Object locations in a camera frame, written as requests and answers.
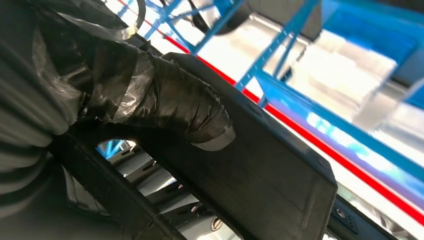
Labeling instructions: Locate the blue metal shelf rack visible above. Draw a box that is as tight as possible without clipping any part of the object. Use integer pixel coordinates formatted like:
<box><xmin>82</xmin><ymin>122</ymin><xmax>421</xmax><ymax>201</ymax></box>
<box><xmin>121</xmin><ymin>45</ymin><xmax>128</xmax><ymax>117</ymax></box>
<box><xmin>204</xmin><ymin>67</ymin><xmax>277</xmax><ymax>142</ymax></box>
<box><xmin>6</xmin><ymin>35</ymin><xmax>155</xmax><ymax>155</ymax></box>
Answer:
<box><xmin>115</xmin><ymin>0</ymin><xmax>424</xmax><ymax>200</ymax></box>

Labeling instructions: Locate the red stripe line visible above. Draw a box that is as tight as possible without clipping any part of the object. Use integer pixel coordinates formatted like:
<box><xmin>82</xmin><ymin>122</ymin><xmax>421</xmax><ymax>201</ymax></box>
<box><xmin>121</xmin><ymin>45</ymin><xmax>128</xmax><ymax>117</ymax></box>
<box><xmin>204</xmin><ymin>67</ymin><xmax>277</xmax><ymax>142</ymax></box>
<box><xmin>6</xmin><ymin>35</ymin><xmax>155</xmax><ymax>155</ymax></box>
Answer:
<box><xmin>115</xmin><ymin>0</ymin><xmax>424</xmax><ymax>228</ymax></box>

